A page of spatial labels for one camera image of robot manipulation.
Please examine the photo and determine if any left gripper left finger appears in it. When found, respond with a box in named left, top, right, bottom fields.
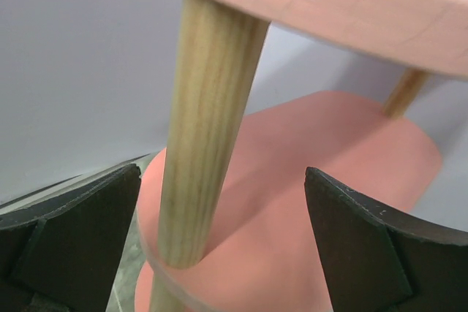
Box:
left=1, top=164, right=141, bottom=311

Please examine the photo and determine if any pink three-tier shelf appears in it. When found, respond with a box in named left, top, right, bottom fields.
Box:
left=135, top=0, right=467, bottom=311

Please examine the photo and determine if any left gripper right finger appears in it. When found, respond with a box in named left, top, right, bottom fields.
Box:
left=304, top=167, right=467, bottom=311

